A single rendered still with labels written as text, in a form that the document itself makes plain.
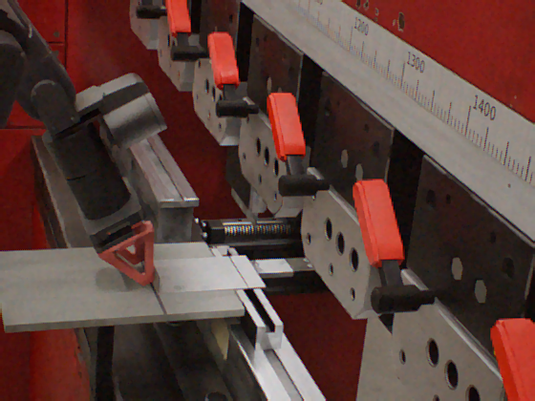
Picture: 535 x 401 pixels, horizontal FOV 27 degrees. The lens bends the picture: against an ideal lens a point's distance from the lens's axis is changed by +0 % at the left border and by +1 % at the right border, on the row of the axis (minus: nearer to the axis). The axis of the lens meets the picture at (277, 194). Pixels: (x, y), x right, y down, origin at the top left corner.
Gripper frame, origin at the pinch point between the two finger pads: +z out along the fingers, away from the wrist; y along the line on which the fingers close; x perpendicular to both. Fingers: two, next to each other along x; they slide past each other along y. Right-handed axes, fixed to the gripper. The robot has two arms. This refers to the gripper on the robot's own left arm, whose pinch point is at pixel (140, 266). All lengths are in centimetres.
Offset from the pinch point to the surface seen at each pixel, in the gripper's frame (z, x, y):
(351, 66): -27, -23, -36
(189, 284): 3.3, -4.1, -3.2
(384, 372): 136, -42, 128
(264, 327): 6.4, -9.1, -13.5
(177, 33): -21.3, -15.9, 6.4
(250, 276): 6.9, -11.0, -1.9
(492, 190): -26, -22, -60
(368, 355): 135, -41, 138
